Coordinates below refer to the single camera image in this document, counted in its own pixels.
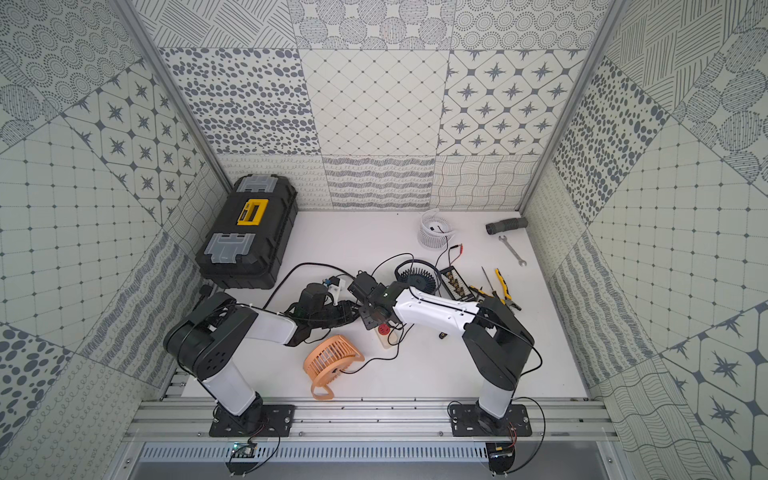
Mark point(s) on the black cylinder grip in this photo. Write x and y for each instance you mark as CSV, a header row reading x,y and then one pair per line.
x,y
505,225

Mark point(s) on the silver wrench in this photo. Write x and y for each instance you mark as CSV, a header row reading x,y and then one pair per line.
x,y
521,261

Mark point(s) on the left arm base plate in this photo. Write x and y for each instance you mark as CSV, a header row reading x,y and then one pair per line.
x,y
255,420

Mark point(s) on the aluminium rail frame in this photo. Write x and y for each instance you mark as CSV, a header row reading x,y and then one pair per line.
x,y
188,419

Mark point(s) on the yellow pliers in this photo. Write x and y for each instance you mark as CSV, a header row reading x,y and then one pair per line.
x,y
505,298

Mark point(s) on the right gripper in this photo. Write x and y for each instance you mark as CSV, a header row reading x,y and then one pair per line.
x,y
368,321

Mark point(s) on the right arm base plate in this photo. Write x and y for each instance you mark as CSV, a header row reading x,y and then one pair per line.
x,y
469,420

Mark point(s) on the black yellow toolbox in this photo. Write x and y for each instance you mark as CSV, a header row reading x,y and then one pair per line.
x,y
245,246

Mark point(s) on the black bit set case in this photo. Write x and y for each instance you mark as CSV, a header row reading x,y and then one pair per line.
x,y
455,285

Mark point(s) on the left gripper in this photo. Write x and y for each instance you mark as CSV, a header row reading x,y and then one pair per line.
x,y
335,311

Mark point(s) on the dark blue desk fan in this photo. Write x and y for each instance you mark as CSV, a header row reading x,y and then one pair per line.
x,y
419,274

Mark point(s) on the beige red power strip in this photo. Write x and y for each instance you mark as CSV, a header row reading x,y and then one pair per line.
x,y
389,334

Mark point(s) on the orange desk fan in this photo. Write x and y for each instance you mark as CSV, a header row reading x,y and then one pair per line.
x,y
326,362

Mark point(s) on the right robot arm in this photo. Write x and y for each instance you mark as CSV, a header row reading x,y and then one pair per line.
x,y
499,345

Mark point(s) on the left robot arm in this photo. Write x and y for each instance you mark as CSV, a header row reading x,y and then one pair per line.
x,y
204,342

